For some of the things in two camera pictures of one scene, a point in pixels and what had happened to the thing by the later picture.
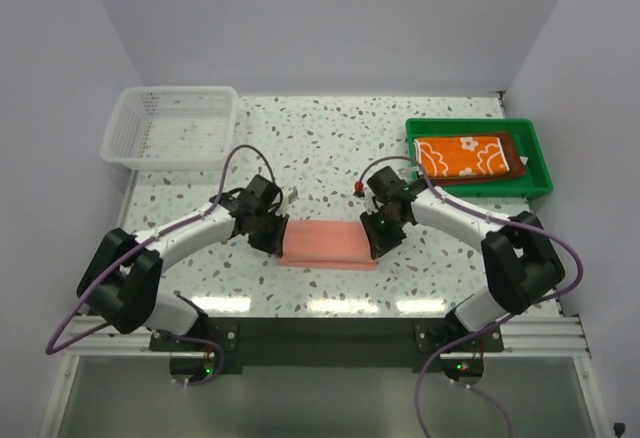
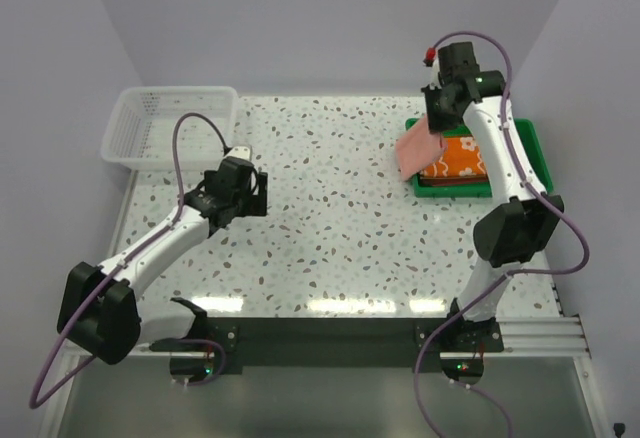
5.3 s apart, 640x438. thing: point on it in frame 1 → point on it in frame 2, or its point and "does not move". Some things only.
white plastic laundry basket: [172, 128] does not move
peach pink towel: [331, 245] → [418, 148]
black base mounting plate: [333, 345] does not move
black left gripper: [274, 244] → [255, 203]
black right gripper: [379, 242] → [435, 123]
